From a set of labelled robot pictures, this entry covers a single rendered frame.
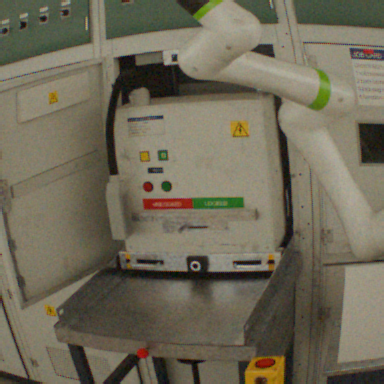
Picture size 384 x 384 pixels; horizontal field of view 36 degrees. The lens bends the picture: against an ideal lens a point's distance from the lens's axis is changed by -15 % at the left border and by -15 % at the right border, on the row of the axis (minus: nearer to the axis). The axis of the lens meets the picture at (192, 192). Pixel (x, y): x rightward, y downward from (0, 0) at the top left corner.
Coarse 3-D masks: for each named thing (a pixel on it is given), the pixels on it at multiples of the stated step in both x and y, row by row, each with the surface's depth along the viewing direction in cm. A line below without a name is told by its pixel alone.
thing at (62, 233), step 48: (0, 96) 182; (48, 96) 199; (96, 96) 224; (0, 144) 185; (48, 144) 205; (96, 144) 226; (0, 192) 183; (48, 192) 207; (96, 192) 228; (0, 240) 185; (48, 240) 207; (96, 240) 229; (48, 288) 207
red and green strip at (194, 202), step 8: (144, 200) 211; (152, 200) 210; (160, 200) 209; (168, 200) 208; (176, 200) 207; (184, 200) 207; (192, 200) 206; (200, 200) 205; (208, 200) 204; (216, 200) 204; (224, 200) 203; (232, 200) 202; (240, 200) 201; (144, 208) 212; (152, 208) 211; (160, 208) 210; (168, 208) 209; (176, 208) 208; (184, 208) 207; (192, 208) 207; (200, 208) 206; (208, 208) 205; (216, 208) 204; (224, 208) 203; (232, 208) 203
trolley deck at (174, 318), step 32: (128, 288) 206; (160, 288) 205; (192, 288) 202; (224, 288) 199; (256, 288) 196; (288, 288) 195; (96, 320) 182; (128, 320) 181; (160, 320) 180; (192, 320) 178; (224, 320) 176; (128, 352) 170; (160, 352) 167; (192, 352) 164; (224, 352) 161; (256, 352) 158
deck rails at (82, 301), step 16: (288, 256) 210; (112, 272) 214; (128, 272) 220; (80, 288) 191; (96, 288) 201; (112, 288) 206; (272, 288) 187; (64, 304) 179; (80, 304) 190; (96, 304) 194; (256, 304) 168; (64, 320) 178; (80, 320) 182; (256, 320) 169; (240, 336) 163
